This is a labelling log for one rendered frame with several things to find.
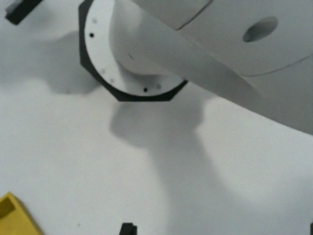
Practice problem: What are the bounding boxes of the yellow shallow tray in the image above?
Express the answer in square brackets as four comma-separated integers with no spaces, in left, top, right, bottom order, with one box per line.
[0,191,44,235]

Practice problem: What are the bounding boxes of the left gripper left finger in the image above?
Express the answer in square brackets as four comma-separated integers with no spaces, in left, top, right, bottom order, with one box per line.
[118,222,138,235]

